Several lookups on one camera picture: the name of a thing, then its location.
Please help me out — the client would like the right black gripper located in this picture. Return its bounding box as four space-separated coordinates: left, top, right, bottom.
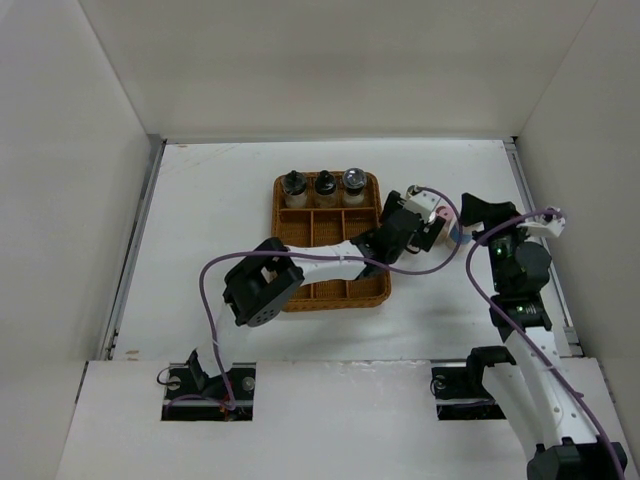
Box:
459 192 538 294

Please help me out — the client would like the black grinder top spice bottle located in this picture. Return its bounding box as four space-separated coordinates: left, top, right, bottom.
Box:
342 168 367 207

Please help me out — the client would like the black cap brown spice bottle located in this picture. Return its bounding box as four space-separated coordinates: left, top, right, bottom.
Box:
314 170 337 208

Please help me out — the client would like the black cap white spice bottle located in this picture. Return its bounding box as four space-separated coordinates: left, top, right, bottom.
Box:
281 170 307 209

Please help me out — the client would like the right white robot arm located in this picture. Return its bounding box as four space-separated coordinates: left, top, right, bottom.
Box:
459 193 628 479

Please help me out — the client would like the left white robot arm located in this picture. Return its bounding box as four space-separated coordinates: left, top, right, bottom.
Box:
222 185 451 329

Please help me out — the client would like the pink lid spice bottle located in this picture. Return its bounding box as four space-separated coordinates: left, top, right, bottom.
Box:
436 205 455 222

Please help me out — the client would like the brown wicker divided tray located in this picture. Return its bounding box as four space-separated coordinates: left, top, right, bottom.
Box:
271 171 391 313

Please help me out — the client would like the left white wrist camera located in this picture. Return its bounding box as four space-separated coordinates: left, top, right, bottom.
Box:
403 185 441 223

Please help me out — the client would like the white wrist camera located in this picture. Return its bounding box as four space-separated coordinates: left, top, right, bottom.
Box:
518 207 566 239
403 185 441 223

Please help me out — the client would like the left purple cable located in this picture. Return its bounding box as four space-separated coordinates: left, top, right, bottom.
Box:
199 186 460 409

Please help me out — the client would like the purple cable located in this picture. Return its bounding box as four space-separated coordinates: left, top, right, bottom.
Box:
199 186 460 409
464 209 629 480

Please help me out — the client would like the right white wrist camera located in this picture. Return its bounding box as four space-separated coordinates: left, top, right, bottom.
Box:
518 207 566 239

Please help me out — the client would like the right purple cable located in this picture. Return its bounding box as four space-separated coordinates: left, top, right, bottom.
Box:
464 209 629 480

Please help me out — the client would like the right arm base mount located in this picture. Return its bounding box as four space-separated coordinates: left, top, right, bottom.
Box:
429 346 515 421

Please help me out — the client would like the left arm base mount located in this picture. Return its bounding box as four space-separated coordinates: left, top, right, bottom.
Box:
156 352 257 422

